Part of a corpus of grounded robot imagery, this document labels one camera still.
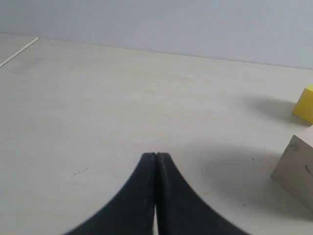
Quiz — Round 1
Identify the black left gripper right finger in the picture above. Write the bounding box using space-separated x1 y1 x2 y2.
156 153 246 235

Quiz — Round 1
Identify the large light wooden cube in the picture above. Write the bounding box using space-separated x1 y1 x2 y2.
271 127 313 209

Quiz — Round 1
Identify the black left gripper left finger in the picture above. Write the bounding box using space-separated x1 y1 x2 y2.
67 153 157 235

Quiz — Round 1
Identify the yellow cube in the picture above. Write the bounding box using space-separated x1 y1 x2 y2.
292 84 313 124

